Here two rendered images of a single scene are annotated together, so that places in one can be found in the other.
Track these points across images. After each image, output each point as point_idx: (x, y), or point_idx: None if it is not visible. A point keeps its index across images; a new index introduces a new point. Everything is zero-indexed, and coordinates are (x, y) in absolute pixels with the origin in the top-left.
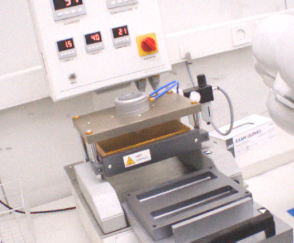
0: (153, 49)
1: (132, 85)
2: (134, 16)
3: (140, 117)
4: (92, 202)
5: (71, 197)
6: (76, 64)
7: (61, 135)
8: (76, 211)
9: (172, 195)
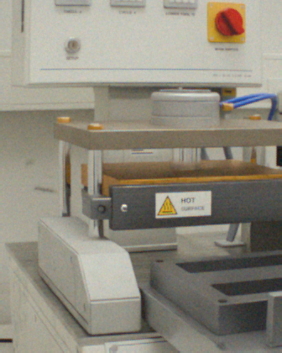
0: (238, 30)
1: None
2: None
3: (204, 127)
4: (73, 270)
5: (0, 327)
6: (86, 24)
7: (8, 198)
8: (9, 348)
9: (257, 270)
